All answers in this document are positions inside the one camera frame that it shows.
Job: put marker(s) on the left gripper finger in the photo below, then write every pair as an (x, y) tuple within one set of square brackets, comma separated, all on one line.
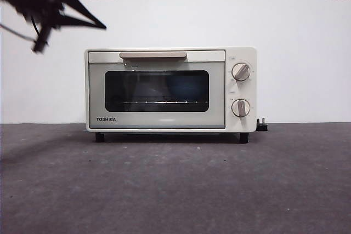
[(76, 25), (79, 5)]

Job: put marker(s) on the blue ribbed bowl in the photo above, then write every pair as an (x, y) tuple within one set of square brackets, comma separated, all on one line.
[(183, 88)]

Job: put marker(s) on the white Toshiba toaster oven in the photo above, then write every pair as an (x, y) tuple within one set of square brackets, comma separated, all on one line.
[(241, 53)]

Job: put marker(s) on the oven knob with slanted pointer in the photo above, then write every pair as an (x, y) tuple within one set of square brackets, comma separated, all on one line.
[(241, 72)]

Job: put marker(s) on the oven knob with upright pointer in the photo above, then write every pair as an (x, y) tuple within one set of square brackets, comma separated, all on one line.
[(241, 108)]

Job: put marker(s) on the black power plug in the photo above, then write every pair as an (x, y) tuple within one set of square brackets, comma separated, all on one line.
[(261, 126)]

